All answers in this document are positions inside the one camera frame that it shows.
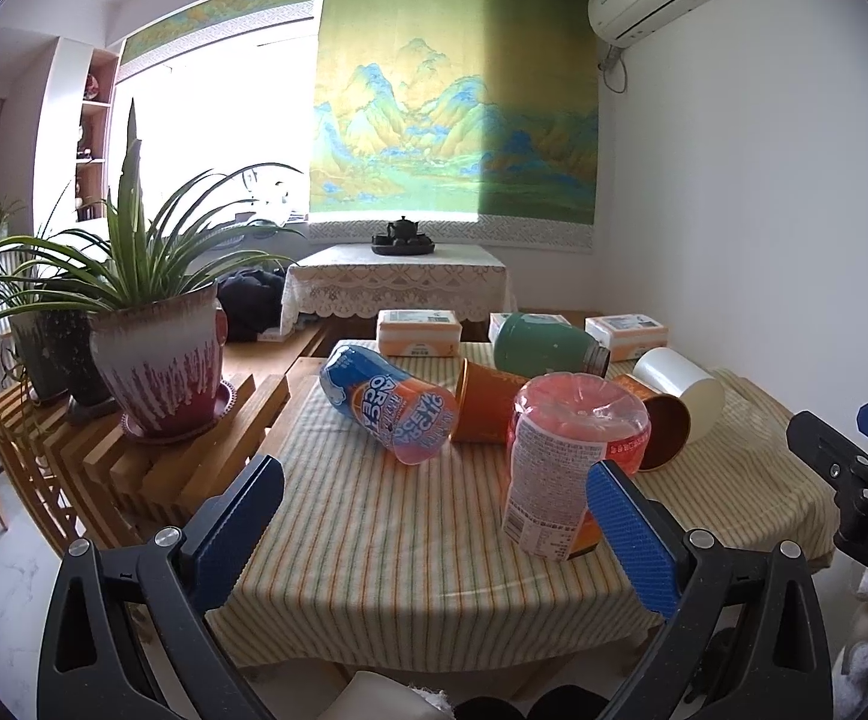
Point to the wooden slatted bench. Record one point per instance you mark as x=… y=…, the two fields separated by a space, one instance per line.
x=179 y=465

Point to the dark cloth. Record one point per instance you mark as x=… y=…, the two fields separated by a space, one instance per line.
x=250 y=300

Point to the white lace tablecloth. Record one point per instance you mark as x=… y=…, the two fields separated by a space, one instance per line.
x=396 y=281

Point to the striped tablecloth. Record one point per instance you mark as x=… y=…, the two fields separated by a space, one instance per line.
x=404 y=540

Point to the green landscape wall hanging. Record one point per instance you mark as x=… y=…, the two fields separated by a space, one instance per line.
x=449 y=90

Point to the white cup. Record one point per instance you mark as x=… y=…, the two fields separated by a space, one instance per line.
x=685 y=386

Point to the wooden wall shelf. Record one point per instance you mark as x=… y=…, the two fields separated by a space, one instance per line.
x=95 y=127

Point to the brown and orange cup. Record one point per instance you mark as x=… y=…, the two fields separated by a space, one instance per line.
x=662 y=427

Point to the dark tea tray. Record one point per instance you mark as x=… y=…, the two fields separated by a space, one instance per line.
x=402 y=245

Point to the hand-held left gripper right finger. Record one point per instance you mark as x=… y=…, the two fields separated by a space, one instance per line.
x=632 y=540

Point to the blue orange drink bottle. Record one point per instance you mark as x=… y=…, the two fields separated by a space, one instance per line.
x=385 y=401

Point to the plant in pink white pot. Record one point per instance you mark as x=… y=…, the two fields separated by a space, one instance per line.
x=160 y=367

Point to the green bottle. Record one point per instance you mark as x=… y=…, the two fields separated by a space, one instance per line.
x=542 y=345

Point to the pink-lidded labelled jar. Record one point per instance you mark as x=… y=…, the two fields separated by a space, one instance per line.
x=565 y=457

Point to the white and orange box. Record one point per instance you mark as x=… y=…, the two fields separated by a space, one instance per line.
x=419 y=334
x=497 y=326
x=629 y=334

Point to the plant in dark speckled pot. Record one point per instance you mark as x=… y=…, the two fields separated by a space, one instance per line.
x=47 y=360

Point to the orange paper cup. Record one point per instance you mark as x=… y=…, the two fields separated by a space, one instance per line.
x=486 y=405

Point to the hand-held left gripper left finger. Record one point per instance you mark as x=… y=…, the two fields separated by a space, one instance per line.
x=235 y=532

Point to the dark teapot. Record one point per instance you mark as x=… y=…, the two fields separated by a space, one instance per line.
x=404 y=227

